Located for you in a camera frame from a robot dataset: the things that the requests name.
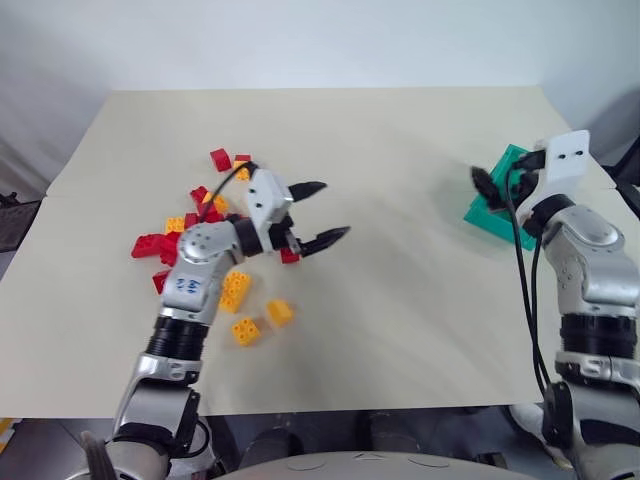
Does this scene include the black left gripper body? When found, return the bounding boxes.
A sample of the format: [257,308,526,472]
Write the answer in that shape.
[271,214,305,255]

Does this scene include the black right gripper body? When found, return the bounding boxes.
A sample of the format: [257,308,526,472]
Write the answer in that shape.
[507,147,547,201]

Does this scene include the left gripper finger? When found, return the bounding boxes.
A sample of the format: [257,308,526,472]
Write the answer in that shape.
[288,179,329,204]
[298,225,352,257]

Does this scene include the yellow sloped toy block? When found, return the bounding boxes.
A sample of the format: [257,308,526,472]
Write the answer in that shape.
[265,298,295,329]

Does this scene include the long yellow toy block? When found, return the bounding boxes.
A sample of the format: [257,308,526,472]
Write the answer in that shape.
[218,271,253,315]

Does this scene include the long red toy block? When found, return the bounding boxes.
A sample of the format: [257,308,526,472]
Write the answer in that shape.
[130,233,166,260]

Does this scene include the white robot hip cover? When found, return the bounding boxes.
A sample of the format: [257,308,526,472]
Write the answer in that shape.
[507,403,571,469]

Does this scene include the silver robot torso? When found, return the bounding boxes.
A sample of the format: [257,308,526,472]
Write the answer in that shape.
[214,451,511,480]

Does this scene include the black mesh basket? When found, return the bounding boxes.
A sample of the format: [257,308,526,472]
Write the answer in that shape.
[0,191,42,266]

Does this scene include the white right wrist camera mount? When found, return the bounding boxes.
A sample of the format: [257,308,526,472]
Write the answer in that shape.
[514,128,594,226]

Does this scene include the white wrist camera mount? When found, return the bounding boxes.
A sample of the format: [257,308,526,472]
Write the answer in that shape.
[244,168,295,254]
[514,128,594,226]

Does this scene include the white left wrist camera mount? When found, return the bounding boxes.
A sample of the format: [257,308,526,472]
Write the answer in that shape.
[244,168,295,254]

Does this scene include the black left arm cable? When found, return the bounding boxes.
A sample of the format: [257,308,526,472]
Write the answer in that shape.
[198,160,261,221]

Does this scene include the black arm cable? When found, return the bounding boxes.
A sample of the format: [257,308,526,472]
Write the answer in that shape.
[529,234,554,396]
[198,160,261,221]
[505,167,549,401]

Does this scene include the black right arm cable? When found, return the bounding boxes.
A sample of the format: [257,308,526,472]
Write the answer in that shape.
[529,234,554,396]
[505,167,549,401]

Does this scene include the black shoulder cable loop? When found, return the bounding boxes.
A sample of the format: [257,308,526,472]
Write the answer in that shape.
[174,417,211,459]

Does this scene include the grey brown strap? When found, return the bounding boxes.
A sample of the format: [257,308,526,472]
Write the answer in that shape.
[79,430,119,480]

